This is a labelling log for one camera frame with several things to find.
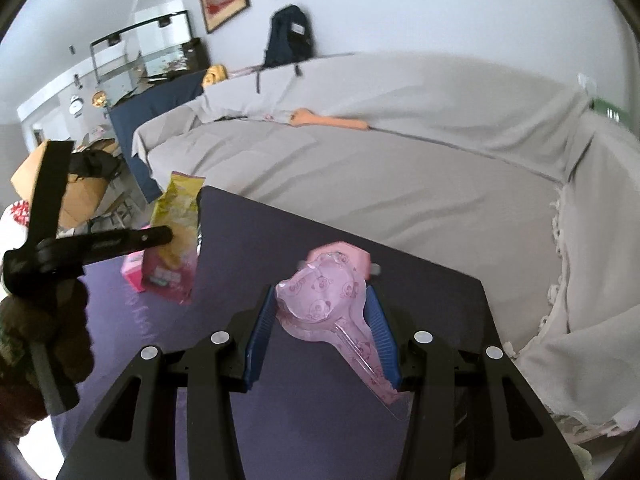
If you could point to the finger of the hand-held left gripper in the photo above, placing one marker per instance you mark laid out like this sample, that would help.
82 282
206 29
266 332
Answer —
120 244
47 190

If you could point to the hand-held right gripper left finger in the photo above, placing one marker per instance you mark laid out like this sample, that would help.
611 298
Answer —
260 340

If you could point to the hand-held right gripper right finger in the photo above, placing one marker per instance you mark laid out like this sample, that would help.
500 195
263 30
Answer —
382 340

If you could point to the yellow snack packet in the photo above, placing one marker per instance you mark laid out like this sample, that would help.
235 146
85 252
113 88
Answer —
175 220

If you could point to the pink blister pack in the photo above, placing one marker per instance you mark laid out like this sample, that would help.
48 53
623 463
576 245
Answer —
320 302

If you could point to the cardboard box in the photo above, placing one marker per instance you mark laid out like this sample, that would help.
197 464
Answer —
75 200

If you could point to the small stool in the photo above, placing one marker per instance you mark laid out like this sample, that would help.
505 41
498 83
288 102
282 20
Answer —
117 212

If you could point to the pink carton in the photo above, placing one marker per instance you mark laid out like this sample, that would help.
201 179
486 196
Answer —
131 276

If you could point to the black bag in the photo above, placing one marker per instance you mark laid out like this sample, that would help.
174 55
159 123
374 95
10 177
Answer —
97 165

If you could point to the purple tablecloth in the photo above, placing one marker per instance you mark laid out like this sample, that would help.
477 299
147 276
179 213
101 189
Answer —
300 232

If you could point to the navy covered furniture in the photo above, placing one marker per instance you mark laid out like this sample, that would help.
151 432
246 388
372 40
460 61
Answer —
150 110

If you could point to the grey covered sofa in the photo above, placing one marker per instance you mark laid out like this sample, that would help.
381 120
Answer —
400 185

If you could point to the glass fish tank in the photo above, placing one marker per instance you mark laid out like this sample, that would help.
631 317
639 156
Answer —
145 55

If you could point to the yellow plush toy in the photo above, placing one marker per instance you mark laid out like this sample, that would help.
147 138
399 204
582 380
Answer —
215 75

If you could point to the white fringed cloth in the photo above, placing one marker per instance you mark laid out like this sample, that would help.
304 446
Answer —
590 320

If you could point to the orange back scratcher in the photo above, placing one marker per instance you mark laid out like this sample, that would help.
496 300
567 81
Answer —
330 121

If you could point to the dark blue backpack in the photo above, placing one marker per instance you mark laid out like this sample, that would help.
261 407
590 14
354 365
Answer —
287 35

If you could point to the green box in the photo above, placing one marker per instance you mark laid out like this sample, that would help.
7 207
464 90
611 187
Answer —
610 108

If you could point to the small white device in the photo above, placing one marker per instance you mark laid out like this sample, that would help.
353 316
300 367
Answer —
585 81

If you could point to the white round wall clock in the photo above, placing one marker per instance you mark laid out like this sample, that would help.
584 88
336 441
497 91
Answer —
76 106

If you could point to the orange round wall ornament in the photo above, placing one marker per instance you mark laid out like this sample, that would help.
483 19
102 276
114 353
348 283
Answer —
98 99

